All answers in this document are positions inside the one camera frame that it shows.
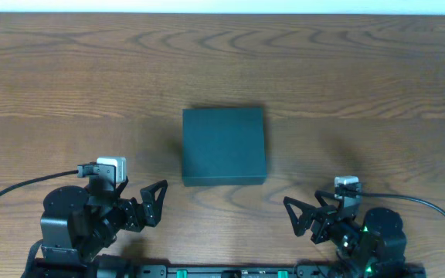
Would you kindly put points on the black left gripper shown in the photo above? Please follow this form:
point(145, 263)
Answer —
point(133, 213)

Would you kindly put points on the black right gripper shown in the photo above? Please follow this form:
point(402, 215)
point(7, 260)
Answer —
point(320, 224)

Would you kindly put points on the dark green gift box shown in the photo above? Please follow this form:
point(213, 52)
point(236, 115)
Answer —
point(223, 146)

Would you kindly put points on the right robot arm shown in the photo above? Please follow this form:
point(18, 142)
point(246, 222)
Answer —
point(373, 249)

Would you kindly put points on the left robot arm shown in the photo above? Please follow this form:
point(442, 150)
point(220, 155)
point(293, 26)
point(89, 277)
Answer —
point(77, 223)

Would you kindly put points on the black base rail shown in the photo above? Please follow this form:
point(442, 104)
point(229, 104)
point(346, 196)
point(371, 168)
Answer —
point(230, 272)

